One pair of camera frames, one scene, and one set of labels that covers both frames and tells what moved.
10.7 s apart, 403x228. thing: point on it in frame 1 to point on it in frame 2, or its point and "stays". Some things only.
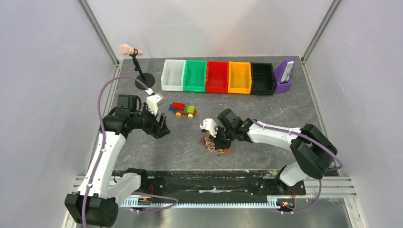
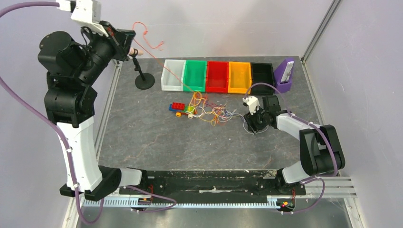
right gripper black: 221,138 to 256,118
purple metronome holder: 283,76 stays
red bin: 217,77 stays
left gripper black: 155,129 to 121,39
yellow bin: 239,77 stays
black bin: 262,79 stays
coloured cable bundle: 207,142 to 217,114
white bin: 173,75 stays
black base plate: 214,184 stays
